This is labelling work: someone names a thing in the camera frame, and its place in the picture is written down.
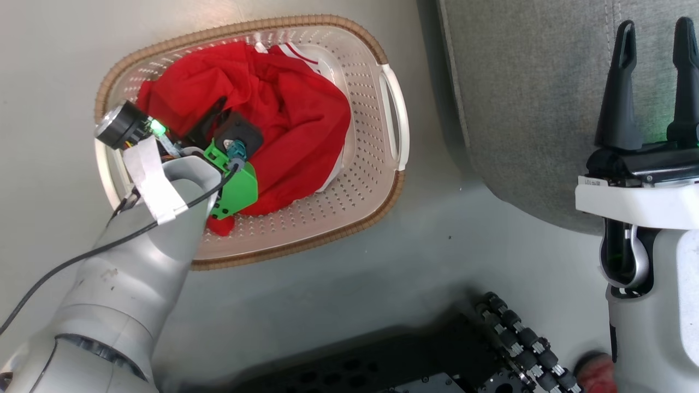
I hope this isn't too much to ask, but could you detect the black roller wheel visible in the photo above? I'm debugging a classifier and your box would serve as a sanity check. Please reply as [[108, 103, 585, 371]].
[[472, 292, 585, 393]]

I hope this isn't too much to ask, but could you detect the red clothing with white stripes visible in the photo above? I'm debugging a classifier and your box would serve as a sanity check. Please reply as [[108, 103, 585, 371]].
[[135, 41, 352, 236]]

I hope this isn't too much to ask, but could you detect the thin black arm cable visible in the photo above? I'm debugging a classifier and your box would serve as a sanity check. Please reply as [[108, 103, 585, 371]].
[[0, 161, 241, 335]]

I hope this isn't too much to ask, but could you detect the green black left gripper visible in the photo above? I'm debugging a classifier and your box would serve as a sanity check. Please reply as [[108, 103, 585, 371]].
[[186, 96, 259, 221]]

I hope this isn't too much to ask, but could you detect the small red fuzzy object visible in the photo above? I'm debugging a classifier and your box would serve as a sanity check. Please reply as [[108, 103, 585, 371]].
[[573, 352, 619, 393]]

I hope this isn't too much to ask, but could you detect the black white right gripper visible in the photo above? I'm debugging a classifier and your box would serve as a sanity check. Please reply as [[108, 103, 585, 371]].
[[575, 16, 699, 230]]

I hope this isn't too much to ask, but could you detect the cream laundry basket brown rim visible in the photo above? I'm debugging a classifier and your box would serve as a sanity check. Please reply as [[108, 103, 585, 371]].
[[94, 15, 410, 271]]

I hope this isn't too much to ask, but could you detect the white strap on arm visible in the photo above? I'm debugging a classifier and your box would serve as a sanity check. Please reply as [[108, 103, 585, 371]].
[[122, 136, 189, 225]]

